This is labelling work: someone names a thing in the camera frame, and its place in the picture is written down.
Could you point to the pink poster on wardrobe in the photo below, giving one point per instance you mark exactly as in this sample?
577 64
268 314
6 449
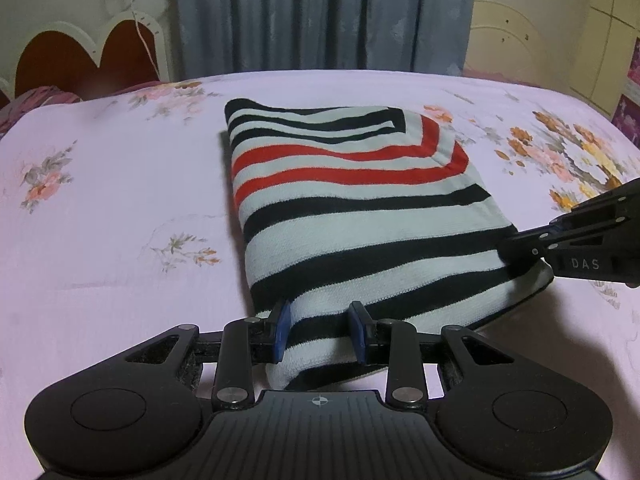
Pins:
626 117

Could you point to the red heart-shaped headboard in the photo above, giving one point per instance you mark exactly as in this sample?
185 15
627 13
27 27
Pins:
129 50

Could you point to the striped black red white sweater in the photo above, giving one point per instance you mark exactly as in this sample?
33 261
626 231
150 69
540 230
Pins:
369 204

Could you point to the cream round headboard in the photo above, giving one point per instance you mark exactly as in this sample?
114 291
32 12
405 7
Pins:
505 46

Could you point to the cream wardrobe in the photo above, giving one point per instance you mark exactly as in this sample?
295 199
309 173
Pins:
604 53

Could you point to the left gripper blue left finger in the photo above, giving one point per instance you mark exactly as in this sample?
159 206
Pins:
245 343

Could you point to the pink floral bed sheet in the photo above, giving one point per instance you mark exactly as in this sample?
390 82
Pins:
117 221

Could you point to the blue grey curtain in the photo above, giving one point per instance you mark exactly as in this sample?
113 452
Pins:
231 36

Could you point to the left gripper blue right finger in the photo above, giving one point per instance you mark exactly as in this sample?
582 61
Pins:
395 345

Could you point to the maroon pillow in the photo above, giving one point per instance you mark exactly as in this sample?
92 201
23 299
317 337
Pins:
13 111

